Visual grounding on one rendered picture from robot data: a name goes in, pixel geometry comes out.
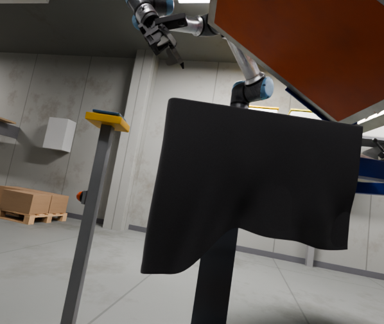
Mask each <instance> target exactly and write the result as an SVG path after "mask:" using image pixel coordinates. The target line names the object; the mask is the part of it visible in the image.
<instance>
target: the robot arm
mask: <svg viewBox="0 0 384 324"><path fill-rule="evenodd" d="M125 1H126V3H127V5H128V7H129V8H130V9H131V11H132V12H133V14H134V15H133V16H132V23H133V25H134V27H135V28H136V29H137V30H140V31H141V33H142V34H143V36H144V39H145V40H146V42H147V43H148V44H149V47H150V48H151V49H152V51H153V52H154V53H155V55H156V56H157V55H159V54H160V53H161V52H162V51H163V50H164V49H165V48H167V47H169V48H167V50H166V53H167V55H168V58H167V59H166V65H167V66H170V65H174V64H177V63H179V64H180V66H181V68H182V69H184V62H183V61H182V59H181V57H180V55H179V54H178V52H177V50H176V48H175V46H176V45H177V41H176V40H175V39H174V37H173V35H172V34H171V33H170V31H175V32H184V33H192V34H193V35H194V36H197V37H214V36H217V35H219V34H220V33H219V32H218V31H216V30H215V29H214V28H213V27H212V26H210V25H209V24H208V23H207V21H208V14H209V13H207V14H205V15H201V16H199V15H196V16H194V17H191V16H186V14H185V13H179V14H176V13H172V12H173V9H174V2H173V0H125ZM220 35H221V36H222V38H223V39H226V38H225V37H224V36H223V35H222V34H220ZM226 40H227V42H228V44H229V46H230V48H231V50H232V52H233V54H234V56H235V58H236V61H237V63H238V65H239V67H240V69H241V71H242V73H243V75H244V77H245V79H246V80H244V81H242V80H241V81H238V82H236V83H235V84H234V85H233V87H232V91H231V102H230V106H234V107H242V108H247V109H248V108H249V103H251V102H257V101H260V100H266V99H268V98H270V97H271V96H272V94H273V92H274V83H273V80H272V79H271V78H270V77H266V76H265V74H264V73H263V72H260V70H259V68H258V66H257V64H256V62H255V61H254V60H252V59H251V58H250V57H249V56H248V55H246V54H245V53H244V52H242V50H240V49H239V48H238V47H236V46H235V45H234V44H233V43H232V42H230V41H229V40H228V39H226ZM171 51H172V52H171ZM172 53H173V54H172Z"/></svg>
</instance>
